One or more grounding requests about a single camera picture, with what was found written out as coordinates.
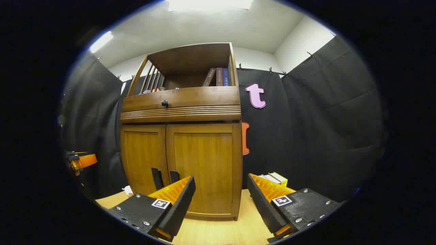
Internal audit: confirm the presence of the black backdrop cloth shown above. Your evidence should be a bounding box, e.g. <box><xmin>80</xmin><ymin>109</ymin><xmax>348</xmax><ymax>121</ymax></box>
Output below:
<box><xmin>61</xmin><ymin>34</ymin><xmax>387</xmax><ymax>205</ymax></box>

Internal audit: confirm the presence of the wooden double-door shoe cabinet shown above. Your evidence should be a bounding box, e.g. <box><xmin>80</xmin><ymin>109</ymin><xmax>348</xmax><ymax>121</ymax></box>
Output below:
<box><xmin>120</xmin><ymin>43</ymin><xmax>243</xmax><ymax>221</ymax></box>

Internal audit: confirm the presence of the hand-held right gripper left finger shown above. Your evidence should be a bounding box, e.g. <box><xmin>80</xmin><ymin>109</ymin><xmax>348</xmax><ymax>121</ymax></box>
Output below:
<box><xmin>108</xmin><ymin>175</ymin><xmax>197</xmax><ymax>243</ymax></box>

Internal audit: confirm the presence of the wooden cabinet drawer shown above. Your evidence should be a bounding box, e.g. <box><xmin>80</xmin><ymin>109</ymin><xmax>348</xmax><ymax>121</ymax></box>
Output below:
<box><xmin>122</xmin><ymin>86</ymin><xmax>241</xmax><ymax>113</ymax></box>

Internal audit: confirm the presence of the large ceiling light panel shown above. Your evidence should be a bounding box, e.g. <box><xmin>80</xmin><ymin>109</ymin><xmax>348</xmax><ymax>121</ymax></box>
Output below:
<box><xmin>167</xmin><ymin>0</ymin><xmax>254</xmax><ymax>12</ymax></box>

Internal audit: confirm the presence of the grey-brown book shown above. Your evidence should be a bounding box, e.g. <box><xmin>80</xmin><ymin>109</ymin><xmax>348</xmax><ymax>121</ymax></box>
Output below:
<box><xmin>202</xmin><ymin>68</ymin><xmax>217</xmax><ymax>87</ymax></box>

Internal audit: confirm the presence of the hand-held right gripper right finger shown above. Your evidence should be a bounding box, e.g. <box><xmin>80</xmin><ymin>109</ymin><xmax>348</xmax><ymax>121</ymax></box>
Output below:
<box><xmin>247</xmin><ymin>173</ymin><xmax>342</xmax><ymax>241</ymax></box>

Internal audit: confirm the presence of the yellow book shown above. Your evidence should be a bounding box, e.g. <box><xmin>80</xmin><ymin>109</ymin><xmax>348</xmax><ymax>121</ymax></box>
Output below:
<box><xmin>268</xmin><ymin>172</ymin><xmax>288</xmax><ymax>187</ymax></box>

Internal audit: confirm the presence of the wooden shoe cabinet door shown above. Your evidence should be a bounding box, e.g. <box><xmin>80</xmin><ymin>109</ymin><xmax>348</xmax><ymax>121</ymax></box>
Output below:
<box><xmin>166</xmin><ymin>123</ymin><xmax>238</xmax><ymax>217</ymax></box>
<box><xmin>121</xmin><ymin>125</ymin><xmax>170</xmax><ymax>196</ymax></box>

